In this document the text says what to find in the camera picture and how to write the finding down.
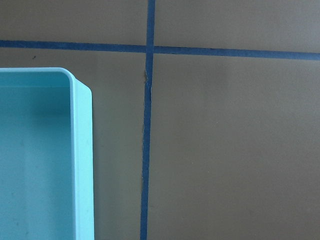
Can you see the brown paper table cover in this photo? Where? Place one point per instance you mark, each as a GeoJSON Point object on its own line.
{"type": "Point", "coordinates": [206, 113]}

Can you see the light blue plastic bin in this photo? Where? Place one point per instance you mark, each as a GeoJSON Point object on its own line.
{"type": "Point", "coordinates": [46, 155]}

